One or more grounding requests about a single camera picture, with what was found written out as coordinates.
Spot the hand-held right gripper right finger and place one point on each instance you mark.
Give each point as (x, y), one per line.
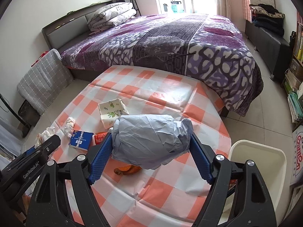
(201, 160)

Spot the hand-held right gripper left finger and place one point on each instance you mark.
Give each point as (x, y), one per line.
(100, 160)

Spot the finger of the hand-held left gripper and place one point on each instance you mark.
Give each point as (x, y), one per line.
(51, 144)

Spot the large red snack packet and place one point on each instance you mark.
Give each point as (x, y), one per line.
(99, 139)

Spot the grey plastic bag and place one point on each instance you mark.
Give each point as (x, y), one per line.
(146, 141)

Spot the white plastic waste bin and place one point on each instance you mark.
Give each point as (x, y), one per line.
(260, 167)

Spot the crumpled white tissue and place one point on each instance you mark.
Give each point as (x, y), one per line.
(46, 134)
(69, 126)

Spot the small blue box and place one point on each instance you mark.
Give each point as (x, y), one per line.
(80, 140)

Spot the brown fruit peel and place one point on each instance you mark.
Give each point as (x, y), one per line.
(129, 170)

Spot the dark mesh basket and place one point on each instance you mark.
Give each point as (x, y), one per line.
(28, 113)

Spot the black floor stand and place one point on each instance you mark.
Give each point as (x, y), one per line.
(14, 115)

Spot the white green-print tissue pack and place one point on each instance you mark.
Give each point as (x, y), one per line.
(111, 111)

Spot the orange checked tablecloth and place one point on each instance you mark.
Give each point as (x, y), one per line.
(146, 92)

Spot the red cloth item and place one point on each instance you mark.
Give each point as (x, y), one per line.
(39, 58)

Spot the blue white water carton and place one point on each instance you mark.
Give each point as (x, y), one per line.
(298, 156)

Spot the pile of white papers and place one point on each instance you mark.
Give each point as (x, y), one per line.
(296, 198)

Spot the stacks of books and boxes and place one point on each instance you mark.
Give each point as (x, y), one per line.
(294, 99)

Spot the purple patterned blanket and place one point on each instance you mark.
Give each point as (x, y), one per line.
(165, 49)

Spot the bed with purple cover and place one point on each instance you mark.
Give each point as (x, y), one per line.
(68, 26)

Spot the black storage bench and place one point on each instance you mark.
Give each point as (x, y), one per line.
(272, 52)

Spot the wooden bookshelf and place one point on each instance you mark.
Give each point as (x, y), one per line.
(293, 62)

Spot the folded white quilt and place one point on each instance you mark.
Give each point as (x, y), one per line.
(111, 15)

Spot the middle row of books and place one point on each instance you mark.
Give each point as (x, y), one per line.
(298, 42)

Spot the blue plastic basket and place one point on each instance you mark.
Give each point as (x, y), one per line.
(175, 7)

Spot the pile of dark clothes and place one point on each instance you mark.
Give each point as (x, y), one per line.
(268, 19)

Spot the white curtain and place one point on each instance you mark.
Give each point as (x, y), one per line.
(223, 0)

